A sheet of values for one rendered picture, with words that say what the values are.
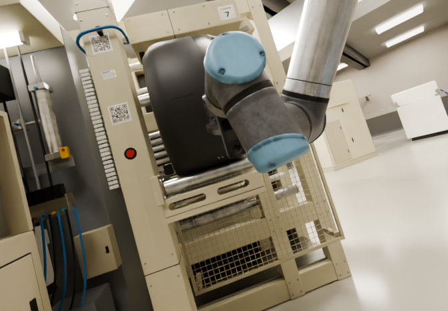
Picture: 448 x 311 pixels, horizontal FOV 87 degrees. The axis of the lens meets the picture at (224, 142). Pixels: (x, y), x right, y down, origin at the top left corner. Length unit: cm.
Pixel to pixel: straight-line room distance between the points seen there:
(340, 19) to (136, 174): 79
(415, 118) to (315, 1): 765
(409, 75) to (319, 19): 1320
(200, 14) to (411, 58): 1268
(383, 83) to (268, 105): 1338
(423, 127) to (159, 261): 764
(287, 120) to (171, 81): 50
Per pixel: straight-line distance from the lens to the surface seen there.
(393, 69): 1371
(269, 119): 34
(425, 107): 805
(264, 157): 34
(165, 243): 97
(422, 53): 1373
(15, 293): 86
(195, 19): 143
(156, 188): 83
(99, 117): 103
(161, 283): 102
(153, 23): 143
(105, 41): 112
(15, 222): 95
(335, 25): 47
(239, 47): 37
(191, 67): 80
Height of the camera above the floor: 93
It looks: 4 degrees up
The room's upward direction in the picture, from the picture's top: 17 degrees counter-clockwise
